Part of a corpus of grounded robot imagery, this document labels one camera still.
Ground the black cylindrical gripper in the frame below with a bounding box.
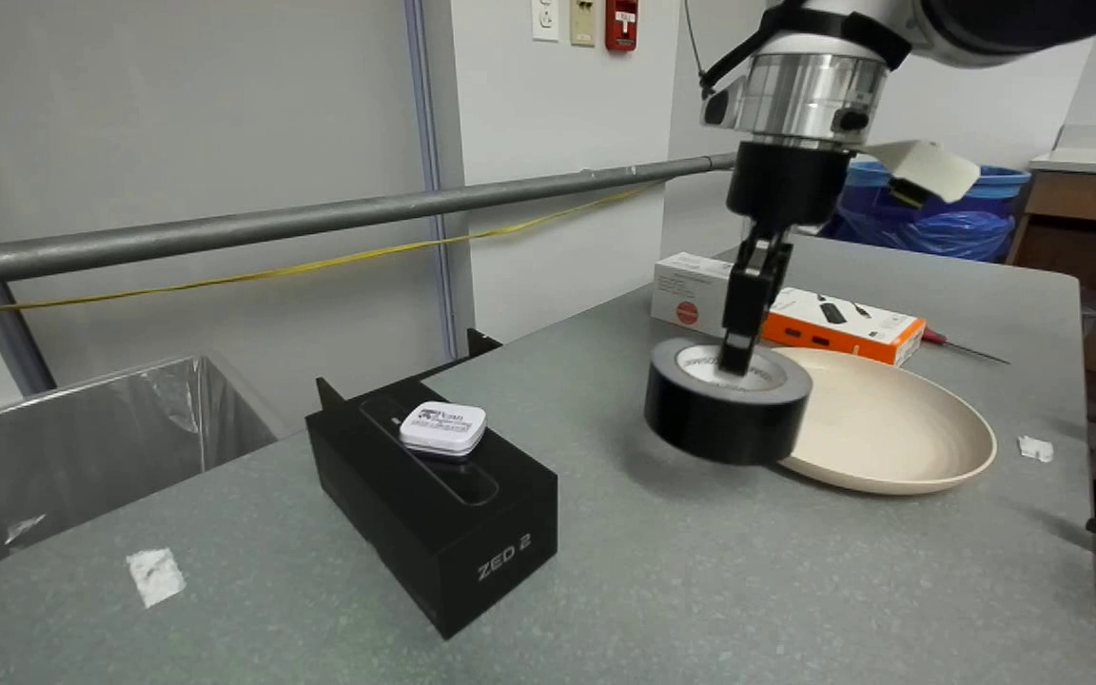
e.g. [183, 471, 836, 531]
[718, 142, 850, 377]

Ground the black tape roll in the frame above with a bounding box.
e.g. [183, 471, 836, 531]
[645, 338, 815, 462]

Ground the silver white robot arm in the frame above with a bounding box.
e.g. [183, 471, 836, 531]
[702, 0, 1096, 372]

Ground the beige round plate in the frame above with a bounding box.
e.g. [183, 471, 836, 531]
[783, 346, 997, 499]

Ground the small white tape piece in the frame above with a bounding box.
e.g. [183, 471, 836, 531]
[1021, 437, 1054, 462]

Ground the white orange adapter box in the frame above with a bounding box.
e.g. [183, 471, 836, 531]
[763, 285, 924, 366]

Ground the small white charger box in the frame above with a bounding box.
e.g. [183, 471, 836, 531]
[650, 249, 732, 338]

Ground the blue plastic bag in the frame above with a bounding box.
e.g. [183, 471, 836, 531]
[827, 158, 1032, 262]

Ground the red fire alarm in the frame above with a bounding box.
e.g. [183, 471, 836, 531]
[605, 0, 638, 51]

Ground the small white charger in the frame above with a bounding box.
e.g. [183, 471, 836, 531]
[401, 400, 489, 461]

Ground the white paper scrap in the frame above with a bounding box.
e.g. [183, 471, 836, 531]
[125, 549, 188, 610]

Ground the clear plastic lined bin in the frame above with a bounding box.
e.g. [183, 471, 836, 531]
[0, 357, 274, 559]

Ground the yellow cable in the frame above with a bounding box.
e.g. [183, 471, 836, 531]
[0, 181, 653, 327]

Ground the beige wall switch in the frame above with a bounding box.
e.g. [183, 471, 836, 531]
[571, 0, 599, 50]

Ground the white wall switch plate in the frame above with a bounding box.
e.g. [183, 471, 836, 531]
[529, 0, 562, 43]

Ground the grey metal rail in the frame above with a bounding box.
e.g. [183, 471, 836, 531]
[0, 153, 735, 281]

